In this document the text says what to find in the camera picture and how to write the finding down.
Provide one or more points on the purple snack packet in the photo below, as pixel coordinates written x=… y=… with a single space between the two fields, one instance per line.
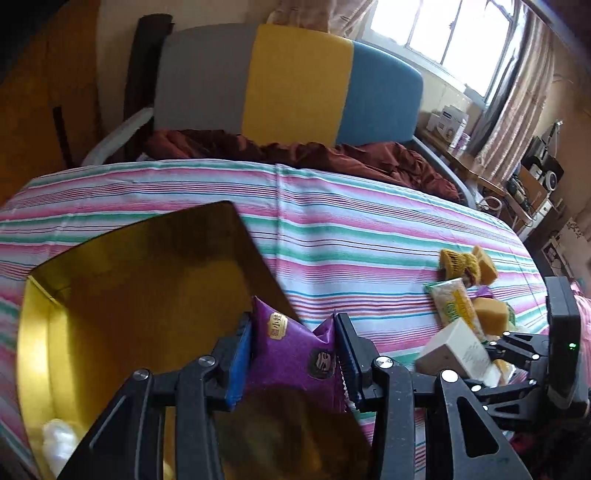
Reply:
x=483 y=292
x=291 y=355

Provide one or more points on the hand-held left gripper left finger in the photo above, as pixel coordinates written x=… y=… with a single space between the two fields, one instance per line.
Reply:
x=242 y=360

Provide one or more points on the yellow mesh wrapped item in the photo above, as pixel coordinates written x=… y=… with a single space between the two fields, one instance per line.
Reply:
x=455 y=265

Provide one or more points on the wooden wardrobe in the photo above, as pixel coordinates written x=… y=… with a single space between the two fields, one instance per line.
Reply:
x=46 y=92

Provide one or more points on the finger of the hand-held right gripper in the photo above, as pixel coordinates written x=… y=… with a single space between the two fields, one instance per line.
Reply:
x=521 y=348
x=517 y=401

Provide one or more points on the window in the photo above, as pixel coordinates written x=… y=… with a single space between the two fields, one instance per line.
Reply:
x=425 y=23

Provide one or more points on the wooden desk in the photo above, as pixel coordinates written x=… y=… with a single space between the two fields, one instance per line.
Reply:
x=466 y=164

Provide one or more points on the green yellow snack packet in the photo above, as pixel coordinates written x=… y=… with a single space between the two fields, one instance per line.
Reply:
x=455 y=302

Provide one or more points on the beige curtain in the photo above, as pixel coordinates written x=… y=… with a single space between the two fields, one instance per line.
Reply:
x=512 y=106
x=318 y=14

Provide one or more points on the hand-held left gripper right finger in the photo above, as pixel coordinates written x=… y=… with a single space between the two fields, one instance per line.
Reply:
x=345 y=364

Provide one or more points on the white purple small box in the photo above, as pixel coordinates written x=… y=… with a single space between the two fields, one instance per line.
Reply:
x=461 y=142

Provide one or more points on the yellow sponge block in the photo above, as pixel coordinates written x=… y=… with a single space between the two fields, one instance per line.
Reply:
x=485 y=267
x=491 y=316

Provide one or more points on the grey yellow blue chair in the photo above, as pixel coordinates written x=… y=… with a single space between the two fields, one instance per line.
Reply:
x=295 y=83

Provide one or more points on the white green carton box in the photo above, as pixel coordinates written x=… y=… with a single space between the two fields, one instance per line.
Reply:
x=455 y=353

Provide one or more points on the maroon cloth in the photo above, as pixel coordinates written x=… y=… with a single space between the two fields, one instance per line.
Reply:
x=369 y=161

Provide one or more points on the gold cardboard box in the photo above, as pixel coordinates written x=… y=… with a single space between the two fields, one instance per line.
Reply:
x=138 y=300

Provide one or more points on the white plastic wrapper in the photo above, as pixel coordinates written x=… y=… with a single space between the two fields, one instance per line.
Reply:
x=60 y=438

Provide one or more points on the white appliance box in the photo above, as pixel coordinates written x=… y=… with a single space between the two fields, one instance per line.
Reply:
x=445 y=122

